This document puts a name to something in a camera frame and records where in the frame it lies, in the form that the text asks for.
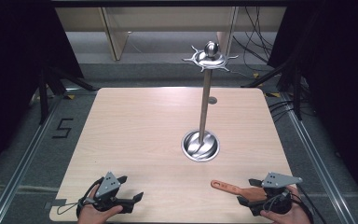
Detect steel utensil rack with hooks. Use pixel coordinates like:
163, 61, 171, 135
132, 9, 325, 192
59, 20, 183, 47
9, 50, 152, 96
181, 40, 240, 163

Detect person's right hand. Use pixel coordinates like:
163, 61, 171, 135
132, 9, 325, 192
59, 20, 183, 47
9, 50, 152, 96
259, 185, 312, 224

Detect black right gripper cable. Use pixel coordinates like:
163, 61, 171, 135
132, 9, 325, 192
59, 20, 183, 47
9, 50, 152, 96
262, 186, 328, 224

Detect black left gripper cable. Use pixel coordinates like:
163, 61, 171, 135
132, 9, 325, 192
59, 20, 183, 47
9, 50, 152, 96
56, 176, 105, 217

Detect person's left hand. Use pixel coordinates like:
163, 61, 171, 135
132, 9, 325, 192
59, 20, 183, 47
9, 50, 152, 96
76, 185, 124, 224

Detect black floor cables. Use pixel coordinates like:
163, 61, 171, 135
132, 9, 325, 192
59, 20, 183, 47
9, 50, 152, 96
268, 98, 317, 123

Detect black curtain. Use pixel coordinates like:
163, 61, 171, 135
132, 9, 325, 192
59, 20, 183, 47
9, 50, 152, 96
0, 0, 86, 183
266, 0, 358, 217

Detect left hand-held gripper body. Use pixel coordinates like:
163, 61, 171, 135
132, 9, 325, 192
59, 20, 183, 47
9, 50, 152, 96
79, 171, 134, 215

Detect black hanging cables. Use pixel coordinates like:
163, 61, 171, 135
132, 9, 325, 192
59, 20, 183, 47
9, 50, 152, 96
232, 6, 278, 63

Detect black tripod stand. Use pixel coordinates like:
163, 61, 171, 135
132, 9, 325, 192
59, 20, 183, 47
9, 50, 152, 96
29, 65, 98, 126
241, 58, 304, 121

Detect brown wooden spatula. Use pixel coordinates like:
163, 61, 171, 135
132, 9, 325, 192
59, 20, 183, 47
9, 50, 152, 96
210, 179, 268, 203

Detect metal floor rail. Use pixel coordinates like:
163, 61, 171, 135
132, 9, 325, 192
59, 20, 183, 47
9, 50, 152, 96
0, 92, 63, 224
279, 92, 352, 224

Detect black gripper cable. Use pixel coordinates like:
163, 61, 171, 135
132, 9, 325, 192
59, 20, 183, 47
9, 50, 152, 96
262, 186, 328, 224
56, 176, 105, 217

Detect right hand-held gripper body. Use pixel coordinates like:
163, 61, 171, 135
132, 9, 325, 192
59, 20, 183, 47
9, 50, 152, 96
250, 172, 304, 217

